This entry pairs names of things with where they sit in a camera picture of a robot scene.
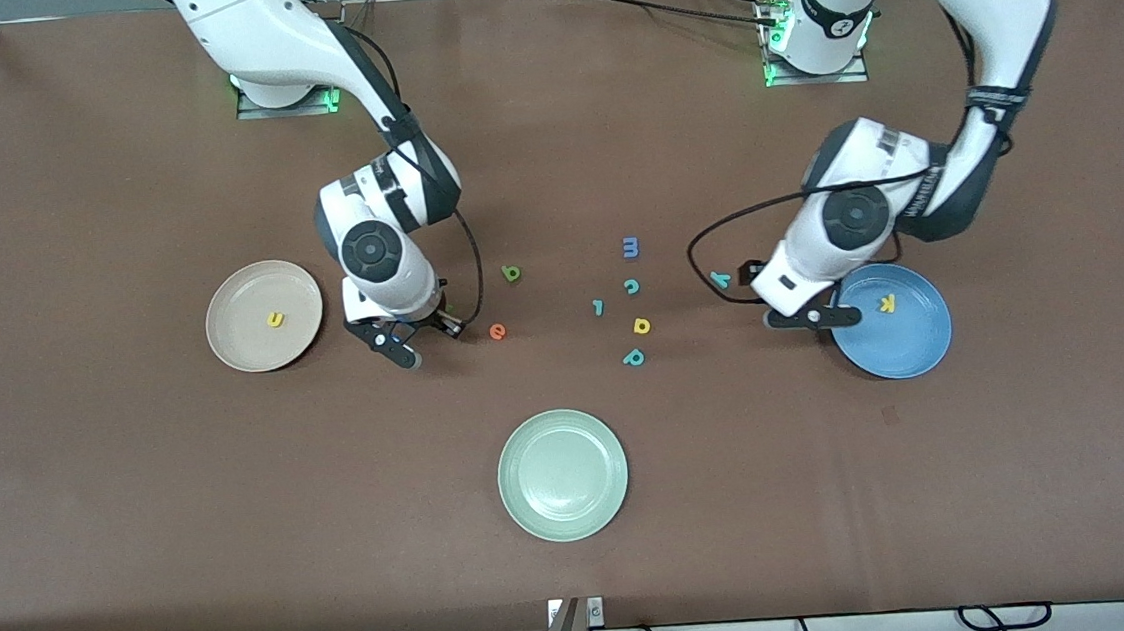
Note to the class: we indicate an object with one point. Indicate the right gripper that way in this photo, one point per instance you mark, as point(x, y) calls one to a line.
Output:
point(429, 321)

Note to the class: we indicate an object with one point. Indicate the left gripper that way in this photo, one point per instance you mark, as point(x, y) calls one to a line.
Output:
point(751, 271)

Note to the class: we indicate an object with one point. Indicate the teal foam letter y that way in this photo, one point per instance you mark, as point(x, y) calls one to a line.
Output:
point(720, 280)

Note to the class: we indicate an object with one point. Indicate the orange foam letter e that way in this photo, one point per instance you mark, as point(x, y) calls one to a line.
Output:
point(497, 332)

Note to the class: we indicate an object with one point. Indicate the green foam letter b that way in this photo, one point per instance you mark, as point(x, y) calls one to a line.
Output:
point(513, 274)

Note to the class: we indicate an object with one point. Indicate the yellow foam letter k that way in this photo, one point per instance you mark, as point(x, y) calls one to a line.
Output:
point(887, 303)

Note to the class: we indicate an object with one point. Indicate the yellow foam letter u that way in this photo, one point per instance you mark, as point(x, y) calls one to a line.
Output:
point(275, 320)

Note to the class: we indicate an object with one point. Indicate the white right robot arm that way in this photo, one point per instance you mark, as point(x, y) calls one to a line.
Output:
point(249, 29)

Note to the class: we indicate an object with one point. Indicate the teal foam letter c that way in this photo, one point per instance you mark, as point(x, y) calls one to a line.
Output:
point(636, 288)

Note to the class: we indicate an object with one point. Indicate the blue foam letter m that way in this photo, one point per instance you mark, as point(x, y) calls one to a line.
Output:
point(630, 247)

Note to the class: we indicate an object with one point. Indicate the yellow foam letter a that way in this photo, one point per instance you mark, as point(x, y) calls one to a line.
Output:
point(635, 327)

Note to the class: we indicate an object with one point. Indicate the teal foam letter q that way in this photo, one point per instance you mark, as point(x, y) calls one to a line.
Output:
point(629, 360)

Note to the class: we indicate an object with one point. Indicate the blue plate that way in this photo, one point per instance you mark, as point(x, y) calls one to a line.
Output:
point(900, 344)

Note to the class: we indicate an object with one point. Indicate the pale green plate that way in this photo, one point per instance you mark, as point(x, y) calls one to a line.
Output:
point(563, 475)

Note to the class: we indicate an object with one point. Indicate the beige brown plate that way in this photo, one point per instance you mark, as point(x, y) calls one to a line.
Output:
point(242, 331)

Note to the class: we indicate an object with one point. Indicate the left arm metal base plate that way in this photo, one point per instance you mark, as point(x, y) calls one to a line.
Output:
point(819, 80)

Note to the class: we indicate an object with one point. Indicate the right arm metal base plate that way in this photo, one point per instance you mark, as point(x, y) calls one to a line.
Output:
point(290, 110)

